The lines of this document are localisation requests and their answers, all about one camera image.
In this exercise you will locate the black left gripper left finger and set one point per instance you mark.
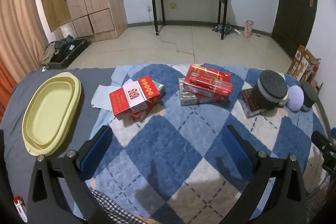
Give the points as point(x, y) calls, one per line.
point(47, 202)

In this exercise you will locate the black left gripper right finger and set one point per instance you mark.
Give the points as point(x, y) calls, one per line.
point(286, 202)

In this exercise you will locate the lavender round compact case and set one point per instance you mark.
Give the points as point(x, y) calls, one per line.
point(295, 98)

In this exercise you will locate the small black foam cylinder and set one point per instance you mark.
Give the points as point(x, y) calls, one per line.
point(310, 96)

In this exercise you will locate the large black foam cylinder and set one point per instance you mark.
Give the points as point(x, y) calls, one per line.
point(269, 90)

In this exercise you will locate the dark brown box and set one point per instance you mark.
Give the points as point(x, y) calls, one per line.
point(248, 103)

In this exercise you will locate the red white cigarette box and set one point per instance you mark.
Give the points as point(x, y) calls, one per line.
point(134, 97)

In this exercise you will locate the silver box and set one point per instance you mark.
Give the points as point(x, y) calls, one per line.
point(187, 98)

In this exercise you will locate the red cigarette carton with lighter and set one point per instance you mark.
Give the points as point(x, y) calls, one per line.
point(208, 82)

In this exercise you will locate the yellow oval plastic tray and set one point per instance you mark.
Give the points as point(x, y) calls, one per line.
point(49, 114)

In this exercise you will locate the white tissue paper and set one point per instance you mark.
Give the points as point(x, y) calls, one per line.
point(101, 99)

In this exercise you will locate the blue white checkered quilt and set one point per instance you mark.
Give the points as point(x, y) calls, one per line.
point(174, 167)

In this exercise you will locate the orange printed cardboard box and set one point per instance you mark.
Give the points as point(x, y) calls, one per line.
point(302, 64)

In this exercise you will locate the open black suitcase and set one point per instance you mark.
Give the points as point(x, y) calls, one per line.
point(61, 53)

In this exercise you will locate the beige curtain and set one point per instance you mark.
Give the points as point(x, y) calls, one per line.
point(23, 42)

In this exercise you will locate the pink bag on floor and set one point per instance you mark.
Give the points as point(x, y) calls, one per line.
point(248, 28)

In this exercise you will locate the dark clothes pile on floor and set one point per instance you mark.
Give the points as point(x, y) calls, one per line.
point(227, 28)

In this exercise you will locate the dark wooden door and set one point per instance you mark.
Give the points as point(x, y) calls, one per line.
point(293, 24)

